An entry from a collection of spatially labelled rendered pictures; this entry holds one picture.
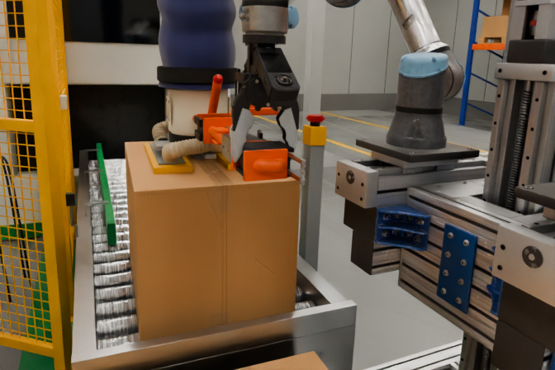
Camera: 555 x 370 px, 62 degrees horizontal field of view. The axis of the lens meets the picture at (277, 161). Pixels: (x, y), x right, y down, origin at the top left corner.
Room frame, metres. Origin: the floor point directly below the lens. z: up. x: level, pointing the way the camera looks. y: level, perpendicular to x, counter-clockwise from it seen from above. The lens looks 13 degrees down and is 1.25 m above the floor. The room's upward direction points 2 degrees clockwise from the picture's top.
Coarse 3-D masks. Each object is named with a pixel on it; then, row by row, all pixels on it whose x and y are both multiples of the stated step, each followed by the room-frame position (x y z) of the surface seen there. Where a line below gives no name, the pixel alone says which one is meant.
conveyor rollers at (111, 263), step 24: (96, 168) 2.74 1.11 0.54; (120, 168) 2.72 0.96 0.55; (96, 192) 2.24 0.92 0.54; (120, 192) 2.28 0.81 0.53; (96, 216) 1.90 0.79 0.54; (120, 216) 1.93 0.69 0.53; (96, 240) 1.65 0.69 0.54; (120, 240) 1.68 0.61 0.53; (96, 264) 1.42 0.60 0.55; (120, 264) 1.43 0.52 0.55; (96, 288) 1.31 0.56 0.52; (120, 288) 1.27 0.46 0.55; (96, 312) 1.16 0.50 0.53; (120, 312) 1.17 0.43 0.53; (120, 336) 1.03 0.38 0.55
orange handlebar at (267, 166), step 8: (256, 112) 1.42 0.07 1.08; (264, 112) 1.43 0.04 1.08; (272, 112) 1.43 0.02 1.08; (216, 128) 0.99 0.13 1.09; (224, 128) 0.99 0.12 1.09; (216, 136) 0.95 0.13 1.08; (216, 144) 0.95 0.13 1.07; (256, 160) 0.71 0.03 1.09; (264, 160) 0.71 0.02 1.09; (272, 160) 0.71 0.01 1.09; (280, 160) 0.72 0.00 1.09; (256, 168) 0.71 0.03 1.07; (264, 168) 0.70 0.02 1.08; (272, 168) 0.70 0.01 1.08; (280, 168) 0.71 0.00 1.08
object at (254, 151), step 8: (248, 144) 0.77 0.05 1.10; (256, 144) 0.77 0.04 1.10; (264, 144) 0.77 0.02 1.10; (272, 144) 0.77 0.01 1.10; (248, 152) 0.71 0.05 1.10; (256, 152) 0.71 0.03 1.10; (264, 152) 0.72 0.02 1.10; (272, 152) 0.72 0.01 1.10; (280, 152) 0.73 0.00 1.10; (232, 160) 0.78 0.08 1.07; (240, 160) 0.77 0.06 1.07; (248, 160) 0.71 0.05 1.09; (232, 168) 0.78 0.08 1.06; (240, 168) 0.76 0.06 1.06; (248, 168) 0.71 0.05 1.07; (248, 176) 0.71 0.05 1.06; (256, 176) 0.71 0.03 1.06; (264, 176) 0.72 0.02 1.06; (272, 176) 0.72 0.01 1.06; (280, 176) 0.73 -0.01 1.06
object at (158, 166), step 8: (152, 144) 1.39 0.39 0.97; (152, 152) 1.30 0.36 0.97; (160, 152) 1.28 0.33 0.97; (152, 160) 1.19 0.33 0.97; (160, 160) 1.17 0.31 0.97; (184, 160) 1.18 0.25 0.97; (152, 168) 1.15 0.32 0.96; (160, 168) 1.12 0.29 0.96; (168, 168) 1.13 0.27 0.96; (176, 168) 1.13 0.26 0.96; (184, 168) 1.14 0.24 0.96; (192, 168) 1.15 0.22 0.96
